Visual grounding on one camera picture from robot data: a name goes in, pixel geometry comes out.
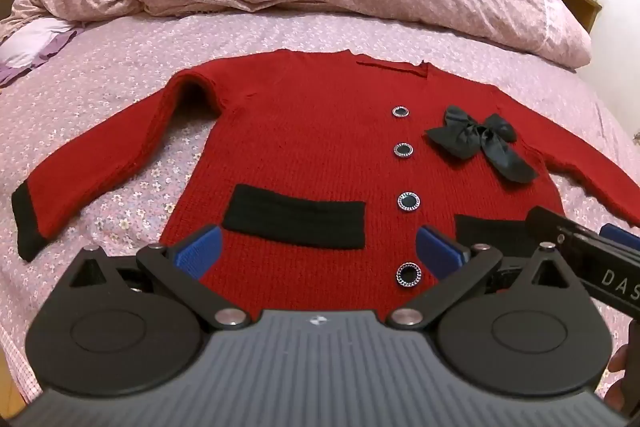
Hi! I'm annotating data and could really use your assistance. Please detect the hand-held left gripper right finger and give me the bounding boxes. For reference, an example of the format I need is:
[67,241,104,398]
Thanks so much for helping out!
[384,224,576,332]

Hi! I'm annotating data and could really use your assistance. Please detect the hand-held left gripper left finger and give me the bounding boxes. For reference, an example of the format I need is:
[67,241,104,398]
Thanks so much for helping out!
[67,224,253,330]

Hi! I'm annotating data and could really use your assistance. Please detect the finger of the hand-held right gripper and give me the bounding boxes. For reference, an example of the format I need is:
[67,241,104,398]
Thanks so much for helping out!
[600,222,640,254]
[525,206,603,250]

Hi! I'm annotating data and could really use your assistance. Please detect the red knit sweater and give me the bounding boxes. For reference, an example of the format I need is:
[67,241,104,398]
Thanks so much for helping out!
[11,49,640,323]

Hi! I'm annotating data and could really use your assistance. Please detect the person's right hand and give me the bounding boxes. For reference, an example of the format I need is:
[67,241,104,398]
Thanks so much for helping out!
[606,344,640,392]

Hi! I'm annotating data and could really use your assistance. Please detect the pink floral bed sheet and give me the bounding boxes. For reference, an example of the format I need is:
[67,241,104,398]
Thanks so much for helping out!
[0,7,640,427]

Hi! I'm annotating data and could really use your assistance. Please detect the purple and white cloth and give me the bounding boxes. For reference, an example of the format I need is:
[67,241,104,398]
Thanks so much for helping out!
[0,17,80,88]

